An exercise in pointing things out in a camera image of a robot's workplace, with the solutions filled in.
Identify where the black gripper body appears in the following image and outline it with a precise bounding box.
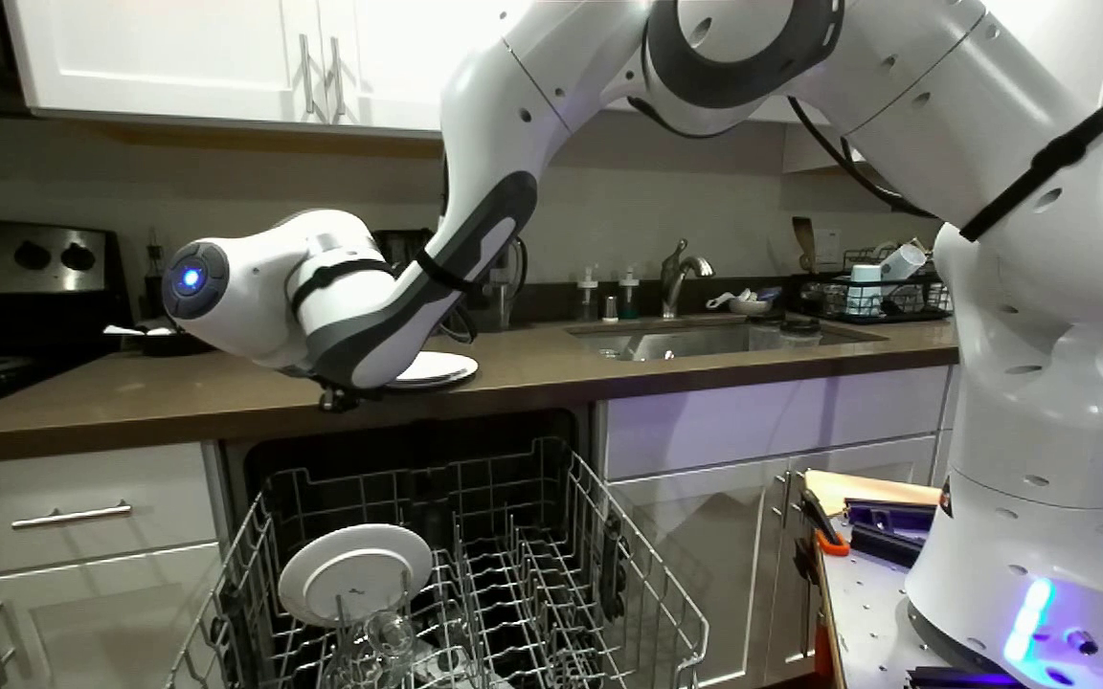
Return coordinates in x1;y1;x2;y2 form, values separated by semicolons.
313;378;377;416

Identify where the black stainless electric stove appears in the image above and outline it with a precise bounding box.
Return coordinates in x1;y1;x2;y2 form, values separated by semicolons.
0;216;133;427

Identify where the built-in dishwasher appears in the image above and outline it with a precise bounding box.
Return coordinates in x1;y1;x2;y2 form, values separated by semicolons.
220;407;604;689

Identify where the black wire dish drainer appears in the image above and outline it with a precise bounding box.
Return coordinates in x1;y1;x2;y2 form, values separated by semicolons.
816;261;956;321

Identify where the clear drinking glass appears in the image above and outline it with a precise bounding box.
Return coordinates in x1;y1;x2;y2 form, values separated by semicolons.
317;609;452;689

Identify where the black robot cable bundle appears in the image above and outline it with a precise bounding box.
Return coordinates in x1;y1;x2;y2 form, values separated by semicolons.
787;92;944;221

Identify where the metal wire dishwasher rack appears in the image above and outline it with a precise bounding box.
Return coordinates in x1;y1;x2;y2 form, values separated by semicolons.
164;436;716;689

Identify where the black orange bar clamp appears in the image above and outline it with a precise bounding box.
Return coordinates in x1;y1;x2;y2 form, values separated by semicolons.
792;484;858;562

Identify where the dark glass bottle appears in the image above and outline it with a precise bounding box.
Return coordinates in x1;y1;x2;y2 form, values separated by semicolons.
139;242;167;321

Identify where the white drawer base cabinet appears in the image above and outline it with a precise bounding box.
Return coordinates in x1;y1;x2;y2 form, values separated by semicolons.
0;442;233;689

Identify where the small soap bottle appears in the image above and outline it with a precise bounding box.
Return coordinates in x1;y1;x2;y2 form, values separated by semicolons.
617;265;645;321
580;265;604;321

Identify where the metal robot table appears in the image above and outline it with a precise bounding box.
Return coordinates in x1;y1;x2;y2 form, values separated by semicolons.
811;465;1103;689

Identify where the white round plate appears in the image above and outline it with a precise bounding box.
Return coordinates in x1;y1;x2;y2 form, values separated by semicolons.
383;350;484;393
276;520;438;632

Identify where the black blue tool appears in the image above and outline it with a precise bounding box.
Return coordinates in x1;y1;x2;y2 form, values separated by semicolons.
843;493;945;568

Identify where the black pan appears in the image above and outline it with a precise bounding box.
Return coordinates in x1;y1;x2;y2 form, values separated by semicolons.
101;318;213;360

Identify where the wooden board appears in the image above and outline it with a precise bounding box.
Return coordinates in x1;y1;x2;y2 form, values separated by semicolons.
801;469;950;520

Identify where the stainless steel sink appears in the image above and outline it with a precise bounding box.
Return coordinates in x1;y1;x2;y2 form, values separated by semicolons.
568;318;889;367

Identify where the chrome kitchen faucet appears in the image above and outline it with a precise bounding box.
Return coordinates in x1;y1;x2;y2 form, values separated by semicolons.
656;242;716;326

